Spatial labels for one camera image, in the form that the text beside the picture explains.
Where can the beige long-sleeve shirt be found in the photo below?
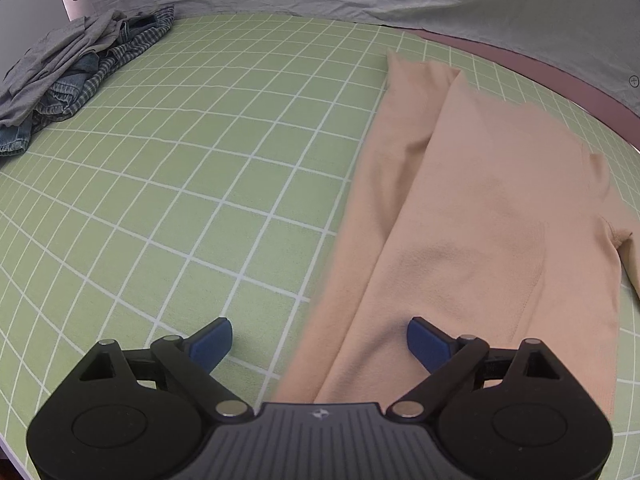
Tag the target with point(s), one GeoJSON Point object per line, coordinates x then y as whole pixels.
{"type": "Point", "coordinates": [475, 210]}

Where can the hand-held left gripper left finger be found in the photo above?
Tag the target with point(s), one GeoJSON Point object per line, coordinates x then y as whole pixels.
{"type": "Point", "coordinates": [212, 342]}

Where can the crumpled grey t-shirt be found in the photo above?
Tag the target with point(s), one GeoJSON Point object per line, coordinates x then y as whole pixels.
{"type": "Point", "coordinates": [60, 60]}

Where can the blue checked shirt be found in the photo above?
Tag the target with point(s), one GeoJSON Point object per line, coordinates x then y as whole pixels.
{"type": "Point", "coordinates": [130, 45]}

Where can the green grid mat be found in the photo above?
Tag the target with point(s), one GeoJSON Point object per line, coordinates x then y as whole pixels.
{"type": "Point", "coordinates": [200, 160]}

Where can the pile of grey and denim clothes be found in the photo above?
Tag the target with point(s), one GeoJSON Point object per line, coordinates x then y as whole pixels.
{"type": "Point", "coordinates": [60, 95]}

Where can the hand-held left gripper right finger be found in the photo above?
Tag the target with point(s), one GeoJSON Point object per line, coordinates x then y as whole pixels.
{"type": "Point", "coordinates": [427, 342]}

